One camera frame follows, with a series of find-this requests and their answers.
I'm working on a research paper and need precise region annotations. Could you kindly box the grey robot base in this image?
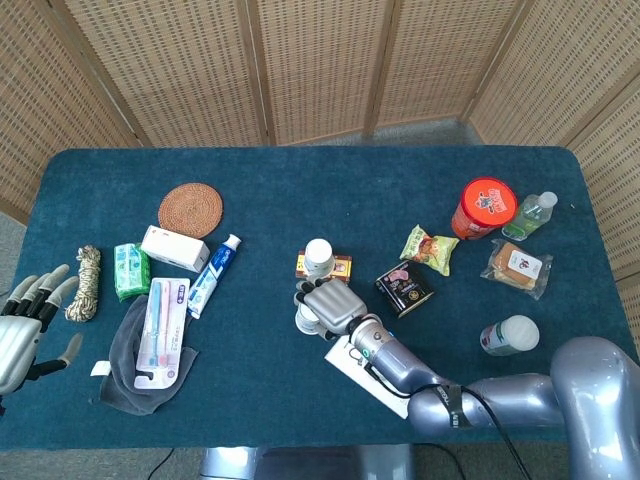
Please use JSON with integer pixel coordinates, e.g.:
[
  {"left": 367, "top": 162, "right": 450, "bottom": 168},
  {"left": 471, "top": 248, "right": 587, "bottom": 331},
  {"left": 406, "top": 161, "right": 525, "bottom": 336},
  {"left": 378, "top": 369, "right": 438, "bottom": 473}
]
[{"left": 198, "top": 443, "right": 417, "bottom": 480}]

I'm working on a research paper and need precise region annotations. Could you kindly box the round woven rattan coaster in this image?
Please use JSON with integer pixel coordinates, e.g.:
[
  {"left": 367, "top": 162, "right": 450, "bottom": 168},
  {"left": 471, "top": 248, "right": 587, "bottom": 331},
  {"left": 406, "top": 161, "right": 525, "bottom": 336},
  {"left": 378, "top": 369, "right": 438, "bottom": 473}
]
[{"left": 157, "top": 182, "right": 224, "bottom": 240}]

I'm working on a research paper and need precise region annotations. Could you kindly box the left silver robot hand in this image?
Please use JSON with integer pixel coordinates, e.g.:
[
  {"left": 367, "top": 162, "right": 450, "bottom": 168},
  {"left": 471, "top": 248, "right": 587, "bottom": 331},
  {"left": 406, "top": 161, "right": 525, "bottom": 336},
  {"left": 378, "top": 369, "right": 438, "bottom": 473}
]
[{"left": 0, "top": 263, "right": 84, "bottom": 397}]

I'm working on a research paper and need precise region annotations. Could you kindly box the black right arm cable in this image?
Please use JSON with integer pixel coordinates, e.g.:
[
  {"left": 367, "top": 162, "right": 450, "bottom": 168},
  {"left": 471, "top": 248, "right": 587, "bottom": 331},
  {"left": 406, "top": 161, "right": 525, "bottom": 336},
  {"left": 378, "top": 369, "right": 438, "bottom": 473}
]
[{"left": 349, "top": 347, "right": 534, "bottom": 480}]

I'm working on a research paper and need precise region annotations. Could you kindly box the green plastic water bottle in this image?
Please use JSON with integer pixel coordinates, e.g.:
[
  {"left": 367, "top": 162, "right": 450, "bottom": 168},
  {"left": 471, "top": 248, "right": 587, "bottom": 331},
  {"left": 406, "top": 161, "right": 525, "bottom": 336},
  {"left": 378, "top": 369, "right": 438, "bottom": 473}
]
[{"left": 501, "top": 191, "right": 559, "bottom": 243}]

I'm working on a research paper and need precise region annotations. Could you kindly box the grey cloth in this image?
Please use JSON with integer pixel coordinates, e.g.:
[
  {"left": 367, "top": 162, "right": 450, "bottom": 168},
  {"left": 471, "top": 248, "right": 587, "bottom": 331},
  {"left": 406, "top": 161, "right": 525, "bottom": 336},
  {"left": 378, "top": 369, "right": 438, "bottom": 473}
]
[{"left": 89, "top": 294, "right": 200, "bottom": 416}]

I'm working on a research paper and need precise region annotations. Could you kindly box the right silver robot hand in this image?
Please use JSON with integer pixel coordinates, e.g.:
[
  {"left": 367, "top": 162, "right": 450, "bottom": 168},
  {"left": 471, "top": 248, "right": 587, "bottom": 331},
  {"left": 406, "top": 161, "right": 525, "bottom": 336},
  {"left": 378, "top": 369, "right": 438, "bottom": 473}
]
[{"left": 293, "top": 277, "right": 370, "bottom": 343}]

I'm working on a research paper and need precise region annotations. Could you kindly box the white stapler box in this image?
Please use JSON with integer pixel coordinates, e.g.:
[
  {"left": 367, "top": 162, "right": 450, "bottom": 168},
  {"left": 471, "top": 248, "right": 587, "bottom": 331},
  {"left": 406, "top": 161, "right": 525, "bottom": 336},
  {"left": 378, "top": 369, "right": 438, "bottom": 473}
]
[{"left": 140, "top": 224, "right": 211, "bottom": 274}]

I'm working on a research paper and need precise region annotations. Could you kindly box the woven bamboo folding screen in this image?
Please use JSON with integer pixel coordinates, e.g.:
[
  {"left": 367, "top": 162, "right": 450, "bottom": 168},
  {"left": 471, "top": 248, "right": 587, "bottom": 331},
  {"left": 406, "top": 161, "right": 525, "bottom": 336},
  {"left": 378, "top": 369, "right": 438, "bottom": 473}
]
[{"left": 0, "top": 0, "right": 640, "bottom": 281}]

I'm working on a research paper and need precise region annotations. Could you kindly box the coiled rope bundle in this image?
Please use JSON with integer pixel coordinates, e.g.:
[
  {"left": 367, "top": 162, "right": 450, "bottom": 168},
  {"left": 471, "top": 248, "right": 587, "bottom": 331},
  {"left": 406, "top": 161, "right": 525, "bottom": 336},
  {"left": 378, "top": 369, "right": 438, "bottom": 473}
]
[{"left": 64, "top": 244, "right": 102, "bottom": 323}]

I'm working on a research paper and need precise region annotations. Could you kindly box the black glossy packet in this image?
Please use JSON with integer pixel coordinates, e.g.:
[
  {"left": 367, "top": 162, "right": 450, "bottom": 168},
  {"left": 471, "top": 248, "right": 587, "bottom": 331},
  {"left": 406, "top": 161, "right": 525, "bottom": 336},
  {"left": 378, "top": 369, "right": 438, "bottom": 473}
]
[{"left": 374, "top": 260, "right": 435, "bottom": 319}]

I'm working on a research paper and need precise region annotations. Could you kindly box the packaged bread slice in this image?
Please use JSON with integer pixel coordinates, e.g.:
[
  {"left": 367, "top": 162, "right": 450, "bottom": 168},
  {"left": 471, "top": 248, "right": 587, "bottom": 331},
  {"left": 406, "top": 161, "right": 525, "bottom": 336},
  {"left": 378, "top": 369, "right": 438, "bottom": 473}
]
[{"left": 480, "top": 238, "right": 555, "bottom": 301}]

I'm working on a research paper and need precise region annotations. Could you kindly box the blue table cloth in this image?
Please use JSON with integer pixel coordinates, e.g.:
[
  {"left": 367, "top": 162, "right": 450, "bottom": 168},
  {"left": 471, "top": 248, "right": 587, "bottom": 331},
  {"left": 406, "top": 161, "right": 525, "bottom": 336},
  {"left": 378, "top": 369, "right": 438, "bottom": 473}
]
[{"left": 0, "top": 146, "right": 639, "bottom": 451}]

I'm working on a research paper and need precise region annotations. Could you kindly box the pink blue toothbrush pack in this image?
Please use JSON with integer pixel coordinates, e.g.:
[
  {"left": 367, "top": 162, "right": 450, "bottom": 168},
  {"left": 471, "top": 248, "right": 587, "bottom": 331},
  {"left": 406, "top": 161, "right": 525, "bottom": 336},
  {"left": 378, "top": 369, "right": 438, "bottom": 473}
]
[{"left": 133, "top": 277, "right": 192, "bottom": 391}]

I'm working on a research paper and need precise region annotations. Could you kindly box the small yellow red box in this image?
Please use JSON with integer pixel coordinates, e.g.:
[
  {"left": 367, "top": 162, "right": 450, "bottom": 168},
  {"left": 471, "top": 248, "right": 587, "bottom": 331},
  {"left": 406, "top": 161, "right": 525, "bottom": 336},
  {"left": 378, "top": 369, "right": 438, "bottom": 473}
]
[{"left": 295, "top": 251, "right": 353, "bottom": 286}]

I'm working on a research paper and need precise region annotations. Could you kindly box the green snack packet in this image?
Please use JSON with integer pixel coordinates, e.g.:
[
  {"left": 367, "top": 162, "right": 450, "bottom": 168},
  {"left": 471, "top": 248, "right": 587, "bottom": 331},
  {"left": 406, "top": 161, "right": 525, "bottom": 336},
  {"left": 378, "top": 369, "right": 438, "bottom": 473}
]
[{"left": 398, "top": 224, "right": 460, "bottom": 277}]

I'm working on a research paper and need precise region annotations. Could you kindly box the white floral paper cup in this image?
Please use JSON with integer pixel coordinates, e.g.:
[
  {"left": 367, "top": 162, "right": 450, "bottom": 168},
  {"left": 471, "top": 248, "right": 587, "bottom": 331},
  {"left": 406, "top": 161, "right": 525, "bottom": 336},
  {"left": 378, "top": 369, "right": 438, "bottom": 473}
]
[
  {"left": 295, "top": 304, "right": 326, "bottom": 335},
  {"left": 304, "top": 238, "right": 335, "bottom": 279}
]

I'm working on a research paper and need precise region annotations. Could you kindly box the white USB hub box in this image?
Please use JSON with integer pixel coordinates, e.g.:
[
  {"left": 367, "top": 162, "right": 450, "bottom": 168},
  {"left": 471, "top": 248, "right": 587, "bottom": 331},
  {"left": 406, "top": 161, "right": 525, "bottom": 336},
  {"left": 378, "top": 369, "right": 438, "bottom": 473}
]
[{"left": 323, "top": 335, "right": 416, "bottom": 420}]

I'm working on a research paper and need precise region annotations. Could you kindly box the white lidded jar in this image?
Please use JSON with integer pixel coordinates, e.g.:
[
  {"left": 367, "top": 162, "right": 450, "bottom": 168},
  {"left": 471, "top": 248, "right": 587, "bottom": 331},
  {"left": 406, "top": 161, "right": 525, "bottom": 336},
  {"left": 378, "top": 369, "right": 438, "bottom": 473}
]
[{"left": 480, "top": 314, "right": 541, "bottom": 357}]

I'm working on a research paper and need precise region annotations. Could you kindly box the blue white toothpaste tube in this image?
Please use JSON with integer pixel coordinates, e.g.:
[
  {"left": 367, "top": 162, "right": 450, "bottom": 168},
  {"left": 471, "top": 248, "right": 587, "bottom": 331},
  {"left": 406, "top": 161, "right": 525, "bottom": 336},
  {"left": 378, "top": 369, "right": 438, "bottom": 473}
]
[{"left": 187, "top": 233, "right": 244, "bottom": 320}]

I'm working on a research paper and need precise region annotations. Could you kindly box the red instant noodle tub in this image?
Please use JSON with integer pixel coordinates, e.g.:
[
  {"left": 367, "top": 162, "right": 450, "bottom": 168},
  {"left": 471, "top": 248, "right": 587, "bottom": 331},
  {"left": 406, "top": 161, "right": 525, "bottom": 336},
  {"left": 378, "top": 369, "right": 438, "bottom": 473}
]
[{"left": 451, "top": 177, "right": 519, "bottom": 241}]

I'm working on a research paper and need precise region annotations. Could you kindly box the green wet wipes pack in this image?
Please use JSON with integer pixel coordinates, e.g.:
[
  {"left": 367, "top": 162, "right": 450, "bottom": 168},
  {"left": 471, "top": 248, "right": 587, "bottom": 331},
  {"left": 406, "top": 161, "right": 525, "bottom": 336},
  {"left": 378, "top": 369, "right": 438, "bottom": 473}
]
[{"left": 113, "top": 242, "right": 152, "bottom": 303}]

